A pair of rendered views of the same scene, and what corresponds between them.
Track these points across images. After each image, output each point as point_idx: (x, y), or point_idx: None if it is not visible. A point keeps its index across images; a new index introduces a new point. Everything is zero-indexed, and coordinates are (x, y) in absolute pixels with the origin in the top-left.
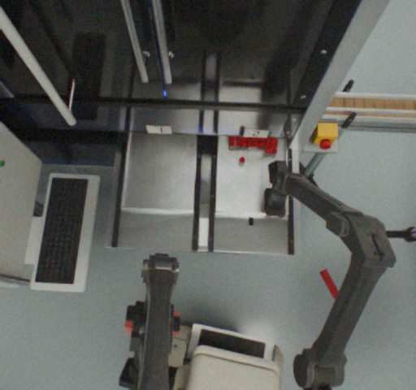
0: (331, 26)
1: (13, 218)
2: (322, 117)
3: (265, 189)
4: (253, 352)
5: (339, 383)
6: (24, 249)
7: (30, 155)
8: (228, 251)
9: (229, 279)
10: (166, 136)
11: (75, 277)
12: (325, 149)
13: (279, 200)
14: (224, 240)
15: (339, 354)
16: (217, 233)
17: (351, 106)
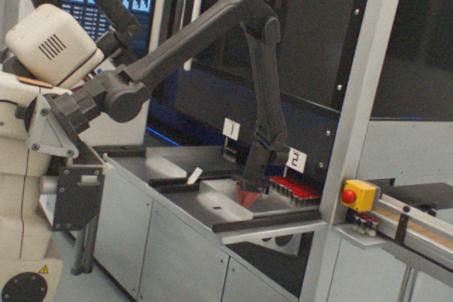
0: None
1: None
2: (378, 214)
3: (259, 210)
4: (86, 160)
5: (116, 93)
6: None
7: (142, 118)
8: (170, 201)
9: None
10: (233, 165)
11: None
12: (354, 237)
13: (251, 153)
14: (178, 197)
15: (145, 65)
16: (180, 194)
17: (421, 229)
